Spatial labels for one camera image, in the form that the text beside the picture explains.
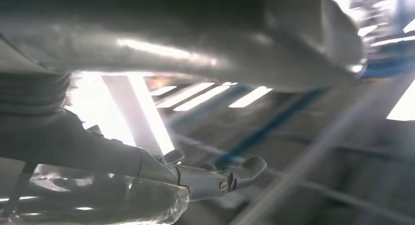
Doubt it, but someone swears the stainless steel workbench table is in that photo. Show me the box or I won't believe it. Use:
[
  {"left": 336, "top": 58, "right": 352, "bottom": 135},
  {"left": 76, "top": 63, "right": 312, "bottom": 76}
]
[{"left": 227, "top": 71, "right": 415, "bottom": 225}]

